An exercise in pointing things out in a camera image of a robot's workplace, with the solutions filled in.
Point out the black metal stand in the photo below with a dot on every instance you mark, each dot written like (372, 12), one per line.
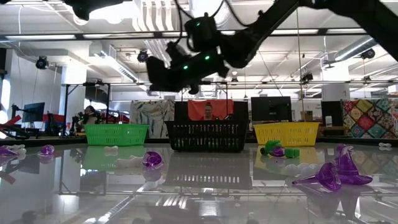
(108, 102)

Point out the black overhead frame bar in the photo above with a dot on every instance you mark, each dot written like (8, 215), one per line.
(77, 36)

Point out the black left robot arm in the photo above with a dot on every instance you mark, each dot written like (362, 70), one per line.
(90, 7)

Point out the white plastic bone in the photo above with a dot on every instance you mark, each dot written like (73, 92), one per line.
(295, 170)
(111, 150)
(127, 162)
(20, 151)
(385, 145)

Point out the orange cloth backdrop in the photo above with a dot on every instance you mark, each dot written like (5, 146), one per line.
(196, 109)

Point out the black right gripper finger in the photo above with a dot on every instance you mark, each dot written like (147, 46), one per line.
(157, 74)

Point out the yellow plastic basket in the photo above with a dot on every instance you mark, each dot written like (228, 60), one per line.
(287, 133)

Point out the purple and white toy pieces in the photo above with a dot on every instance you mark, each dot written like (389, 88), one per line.
(348, 169)

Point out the black plastic basket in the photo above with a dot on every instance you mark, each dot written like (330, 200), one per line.
(205, 130)

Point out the brown cardboard box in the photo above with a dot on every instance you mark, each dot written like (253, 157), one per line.
(308, 116)

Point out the person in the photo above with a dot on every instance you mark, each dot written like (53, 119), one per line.
(208, 111)
(90, 115)

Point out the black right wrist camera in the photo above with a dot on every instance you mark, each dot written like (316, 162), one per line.
(202, 32)

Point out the black computer monitor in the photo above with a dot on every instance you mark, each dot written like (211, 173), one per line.
(271, 109)
(32, 112)
(332, 109)

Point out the colourful patchwork quilt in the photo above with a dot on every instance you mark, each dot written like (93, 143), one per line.
(370, 118)

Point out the marble patterned panel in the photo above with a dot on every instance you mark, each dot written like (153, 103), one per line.
(152, 115)

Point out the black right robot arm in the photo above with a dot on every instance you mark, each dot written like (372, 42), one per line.
(267, 28)

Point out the white bottle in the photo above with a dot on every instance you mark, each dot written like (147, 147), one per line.
(328, 121)

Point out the green plastic basket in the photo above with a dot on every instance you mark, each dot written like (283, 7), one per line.
(116, 135)

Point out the black ceiling camera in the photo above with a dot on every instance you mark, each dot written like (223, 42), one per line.
(307, 77)
(142, 56)
(367, 53)
(42, 62)

